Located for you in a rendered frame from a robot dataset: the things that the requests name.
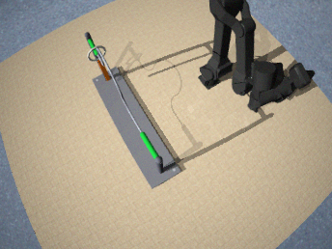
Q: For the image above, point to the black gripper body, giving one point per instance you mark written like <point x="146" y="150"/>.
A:
<point x="297" y="75"/>

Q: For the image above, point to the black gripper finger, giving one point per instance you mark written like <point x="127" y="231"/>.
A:
<point x="310" y="73"/>
<point x="293" y="88"/>

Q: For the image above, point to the orange handle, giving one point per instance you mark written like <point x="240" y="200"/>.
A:
<point x="105" y="73"/>

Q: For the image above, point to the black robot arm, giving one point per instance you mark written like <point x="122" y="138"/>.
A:
<point x="255" y="77"/>

